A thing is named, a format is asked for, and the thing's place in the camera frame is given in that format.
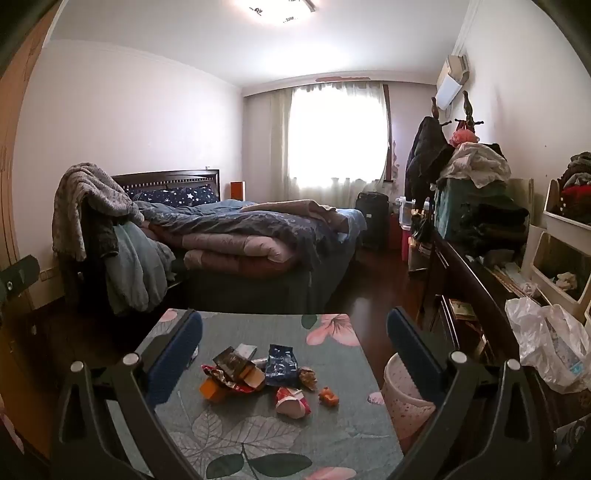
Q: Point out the red container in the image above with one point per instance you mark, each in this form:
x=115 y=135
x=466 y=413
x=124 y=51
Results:
x=396 y=233

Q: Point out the teal blanket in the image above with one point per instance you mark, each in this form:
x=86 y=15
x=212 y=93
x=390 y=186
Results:
x=134 y=272

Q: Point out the brown blanket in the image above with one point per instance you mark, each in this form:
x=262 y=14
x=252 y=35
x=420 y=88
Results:
x=300 y=210

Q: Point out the red patterned wrapper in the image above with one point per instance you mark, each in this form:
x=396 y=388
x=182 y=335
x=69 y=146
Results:
x=231 y=385

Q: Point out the blue snack wrapper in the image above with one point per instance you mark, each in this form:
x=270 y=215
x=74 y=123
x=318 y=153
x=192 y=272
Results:
x=280 y=367

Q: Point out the red white snack wrapper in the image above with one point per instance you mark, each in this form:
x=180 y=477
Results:
x=292 y=402

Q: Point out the orange nightstand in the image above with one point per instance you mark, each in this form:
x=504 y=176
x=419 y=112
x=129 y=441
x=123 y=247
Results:
x=237 y=190

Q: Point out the red clothes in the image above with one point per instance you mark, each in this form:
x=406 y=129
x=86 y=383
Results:
x=577 y=184

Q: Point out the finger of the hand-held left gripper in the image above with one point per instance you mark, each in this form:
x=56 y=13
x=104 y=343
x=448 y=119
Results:
x=21 y=272

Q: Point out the dark wooden dresser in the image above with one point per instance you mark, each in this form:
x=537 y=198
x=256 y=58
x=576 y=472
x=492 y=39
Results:
x=480 y=286

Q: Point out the tan book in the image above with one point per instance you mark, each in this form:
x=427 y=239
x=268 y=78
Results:
x=461 y=310

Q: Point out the small orange candy wrapper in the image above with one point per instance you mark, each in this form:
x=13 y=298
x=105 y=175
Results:
x=328 y=396

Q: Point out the wooden wardrobe door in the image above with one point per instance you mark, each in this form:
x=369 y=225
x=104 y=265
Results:
x=18 y=138

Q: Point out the white plastic container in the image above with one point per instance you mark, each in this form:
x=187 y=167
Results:
x=405 y=210

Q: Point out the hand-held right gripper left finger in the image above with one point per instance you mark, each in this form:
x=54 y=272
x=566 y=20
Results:
x=175 y=357

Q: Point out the ceiling lamp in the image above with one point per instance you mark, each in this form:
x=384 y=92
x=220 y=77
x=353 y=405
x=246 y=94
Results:
x=277 y=8

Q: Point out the white sheer curtain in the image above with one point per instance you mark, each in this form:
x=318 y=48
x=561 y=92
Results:
x=337 y=138

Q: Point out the floral grey tablecloth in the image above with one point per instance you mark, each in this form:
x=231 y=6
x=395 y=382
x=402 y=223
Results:
x=258 y=443

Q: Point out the brown candy wrapper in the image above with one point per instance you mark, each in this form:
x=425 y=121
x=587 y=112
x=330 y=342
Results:
x=307 y=378

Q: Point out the dark wooden bed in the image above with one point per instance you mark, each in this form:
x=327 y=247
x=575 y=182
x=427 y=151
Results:
x=277 y=286

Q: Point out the white waste bin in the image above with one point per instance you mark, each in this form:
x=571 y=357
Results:
x=406 y=406

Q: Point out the dark brown snack box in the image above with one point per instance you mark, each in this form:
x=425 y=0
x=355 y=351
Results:
x=231 y=364

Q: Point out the pink comforter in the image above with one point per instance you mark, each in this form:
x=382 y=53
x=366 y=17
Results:
x=231 y=251

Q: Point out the blue patterned quilt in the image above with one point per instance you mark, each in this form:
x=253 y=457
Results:
x=240 y=226

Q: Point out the teal storage box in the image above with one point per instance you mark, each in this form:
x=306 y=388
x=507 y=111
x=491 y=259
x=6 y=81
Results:
x=452 y=207

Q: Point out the tan cardboard box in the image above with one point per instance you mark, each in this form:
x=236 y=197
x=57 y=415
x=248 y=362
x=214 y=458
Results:
x=254 y=377

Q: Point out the pink hat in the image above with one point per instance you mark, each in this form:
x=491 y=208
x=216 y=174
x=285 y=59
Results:
x=461 y=137

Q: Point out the white plastic bag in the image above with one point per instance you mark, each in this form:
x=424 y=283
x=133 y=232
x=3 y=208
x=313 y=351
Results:
x=540 y=341

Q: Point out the white storage rack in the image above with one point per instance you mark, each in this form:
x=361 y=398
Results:
x=554 y=258

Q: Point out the dark folded clothes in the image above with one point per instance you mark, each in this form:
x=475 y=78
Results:
x=494 y=221

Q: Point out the grey fuzzy blanket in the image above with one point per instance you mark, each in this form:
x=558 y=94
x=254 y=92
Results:
x=87 y=198

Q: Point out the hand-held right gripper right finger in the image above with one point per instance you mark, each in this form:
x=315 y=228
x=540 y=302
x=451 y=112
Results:
x=415 y=357

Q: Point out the orange small box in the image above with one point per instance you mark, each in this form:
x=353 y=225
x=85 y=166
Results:
x=212 y=391

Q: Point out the white air conditioner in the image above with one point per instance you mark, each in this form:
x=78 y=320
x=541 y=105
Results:
x=450 y=85

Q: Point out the star print pillow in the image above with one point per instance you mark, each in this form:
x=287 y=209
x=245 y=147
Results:
x=175 y=196

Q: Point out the wooden coat rack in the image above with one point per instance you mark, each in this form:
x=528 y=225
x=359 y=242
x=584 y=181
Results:
x=467 y=108

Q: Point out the dark hanging coat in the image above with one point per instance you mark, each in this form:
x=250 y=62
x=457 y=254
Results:
x=427 y=157

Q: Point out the white clothes pile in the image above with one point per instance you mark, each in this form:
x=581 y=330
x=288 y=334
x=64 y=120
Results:
x=475 y=164

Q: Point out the black suitcase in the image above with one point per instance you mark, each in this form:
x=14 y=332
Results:
x=371 y=219

